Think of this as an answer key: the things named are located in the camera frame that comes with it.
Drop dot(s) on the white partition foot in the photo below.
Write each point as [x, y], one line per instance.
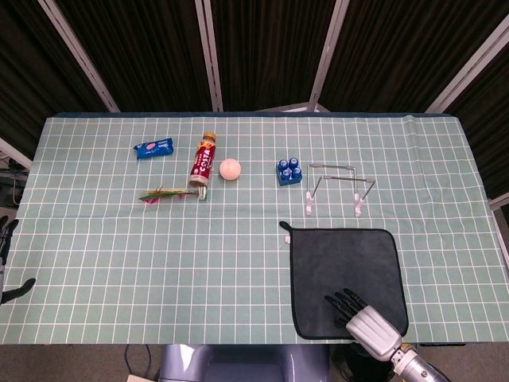
[298, 107]

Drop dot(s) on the dark partition panel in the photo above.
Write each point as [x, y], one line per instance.
[28, 79]
[485, 131]
[143, 51]
[270, 51]
[405, 51]

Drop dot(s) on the red Costa drink bottle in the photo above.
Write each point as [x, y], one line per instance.
[203, 163]

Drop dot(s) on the blue snack packet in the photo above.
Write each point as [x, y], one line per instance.
[154, 149]

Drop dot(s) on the green pink feather shuttlecock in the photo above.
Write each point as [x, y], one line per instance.
[167, 194]

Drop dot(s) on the pale pink ball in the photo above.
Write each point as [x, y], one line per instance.
[230, 169]

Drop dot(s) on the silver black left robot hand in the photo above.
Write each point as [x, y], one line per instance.
[8, 235]

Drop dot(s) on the white paper sheet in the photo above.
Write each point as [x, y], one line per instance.
[139, 378]

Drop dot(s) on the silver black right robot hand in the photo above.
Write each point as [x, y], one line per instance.
[374, 330]

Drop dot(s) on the blue toy building brick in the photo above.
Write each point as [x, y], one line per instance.
[289, 175]

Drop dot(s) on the grey-blue robot torso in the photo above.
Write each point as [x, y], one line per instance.
[246, 364]

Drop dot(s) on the black bundle under table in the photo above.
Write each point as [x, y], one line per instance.
[350, 368]

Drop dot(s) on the green gridded cutting mat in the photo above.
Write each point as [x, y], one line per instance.
[119, 258]

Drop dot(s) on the white partition frame post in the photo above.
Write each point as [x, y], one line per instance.
[465, 69]
[328, 55]
[210, 55]
[79, 57]

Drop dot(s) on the black and blue cloth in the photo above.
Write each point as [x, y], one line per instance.
[338, 262]

